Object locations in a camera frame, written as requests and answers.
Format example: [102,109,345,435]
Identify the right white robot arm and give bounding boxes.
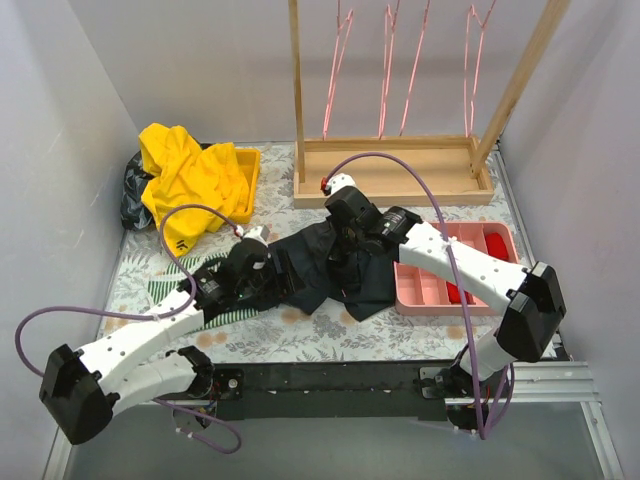
[324,178,566,398]

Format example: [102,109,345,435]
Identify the yellow plastic bin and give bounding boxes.
[227,147,262,225]

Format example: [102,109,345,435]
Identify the yellow shirt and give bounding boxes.
[139,123,250,257]

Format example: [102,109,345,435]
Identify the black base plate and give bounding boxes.
[195,360,474,421]

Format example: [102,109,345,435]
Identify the pink hanger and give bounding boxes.
[378,1,400,139]
[322,0,354,140]
[399,0,431,136]
[463,0,496,138]

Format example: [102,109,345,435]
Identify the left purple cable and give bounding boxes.
[14,203,244,455]

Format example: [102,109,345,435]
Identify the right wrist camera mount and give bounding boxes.
[321,173,356,197]

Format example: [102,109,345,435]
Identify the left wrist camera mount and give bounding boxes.
[234,225,270,247]

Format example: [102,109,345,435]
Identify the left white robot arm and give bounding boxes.
[39,238,295,445]

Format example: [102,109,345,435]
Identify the dark navy shorts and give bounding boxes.
[243,221,398,321]

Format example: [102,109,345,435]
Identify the dark patterned garment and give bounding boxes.
[120,151,153,231]

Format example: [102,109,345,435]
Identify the red folded cloth right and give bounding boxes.
[485,232,510,262]

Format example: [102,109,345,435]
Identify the green white striped cloth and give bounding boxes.
[147,253,258,333]

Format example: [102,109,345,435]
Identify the pink divided tray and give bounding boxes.
[394,222,527,316]

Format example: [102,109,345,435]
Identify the aluminium frame rail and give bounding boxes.
[45,361,623,479]

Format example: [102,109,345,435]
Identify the red folded cloth middle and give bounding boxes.
[446,282,474,305]

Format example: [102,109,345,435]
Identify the purple cable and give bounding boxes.
[14,203,244,455]
[324,152,514,441]

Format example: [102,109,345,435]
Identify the red folded cloth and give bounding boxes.
[485,232,510,262]
[446,282,474,305]

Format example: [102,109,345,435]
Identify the wooden hanger rack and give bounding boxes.
[288,1,569,208]

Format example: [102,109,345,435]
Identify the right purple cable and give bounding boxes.
[324,152,514,441]

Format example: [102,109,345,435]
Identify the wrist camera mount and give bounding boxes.
[234,225,270,247]
[321,173,356,197]

